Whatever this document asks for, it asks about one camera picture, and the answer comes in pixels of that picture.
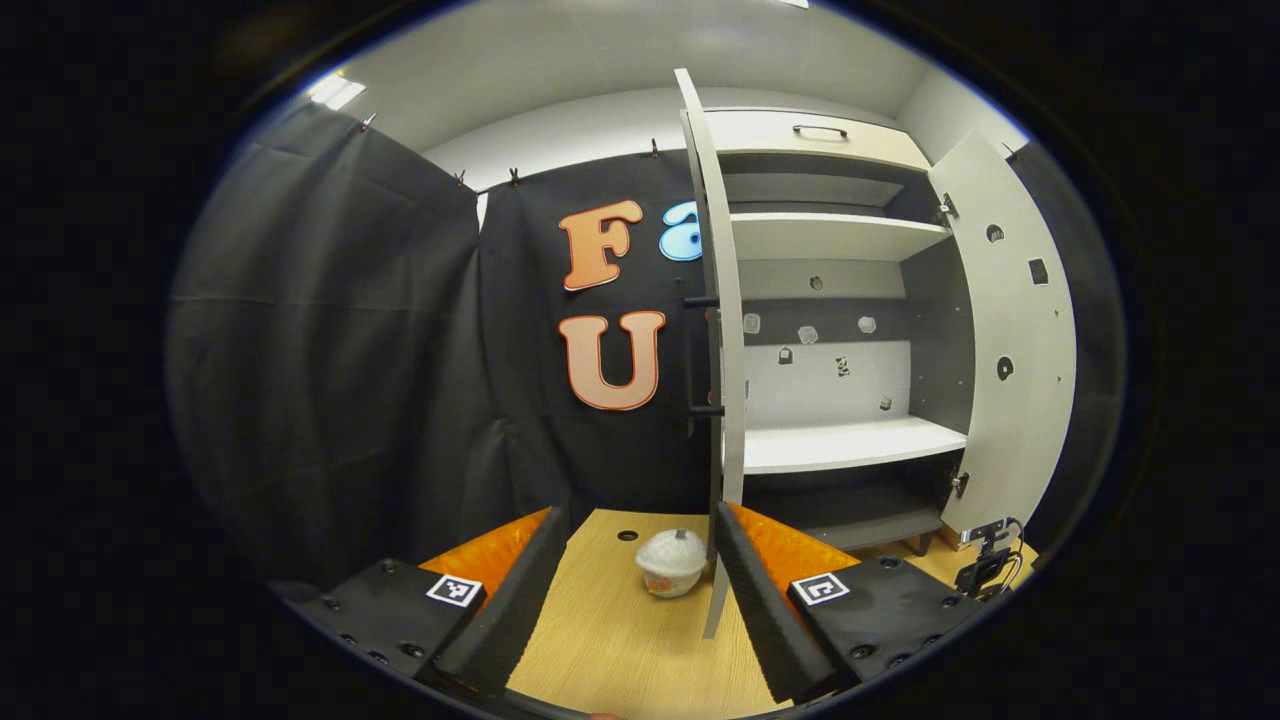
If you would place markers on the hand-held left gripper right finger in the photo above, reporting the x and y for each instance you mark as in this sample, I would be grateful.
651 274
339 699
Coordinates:
765 610

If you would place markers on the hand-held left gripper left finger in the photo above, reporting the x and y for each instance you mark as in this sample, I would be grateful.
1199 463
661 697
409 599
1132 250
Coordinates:
520 610

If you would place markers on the white cabinet door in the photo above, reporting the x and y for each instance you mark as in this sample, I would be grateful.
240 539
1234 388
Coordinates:
730 330
1020 420

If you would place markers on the grey white shoe cabinet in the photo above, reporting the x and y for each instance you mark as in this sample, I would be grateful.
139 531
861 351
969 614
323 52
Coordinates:
850 440

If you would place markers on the white cabinet drawer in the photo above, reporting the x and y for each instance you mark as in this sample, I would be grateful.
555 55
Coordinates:
860 145

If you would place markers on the white round container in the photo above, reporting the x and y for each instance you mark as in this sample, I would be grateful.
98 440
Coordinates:
668 565

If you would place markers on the ceiling light panel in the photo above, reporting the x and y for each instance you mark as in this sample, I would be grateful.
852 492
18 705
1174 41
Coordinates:
338 93

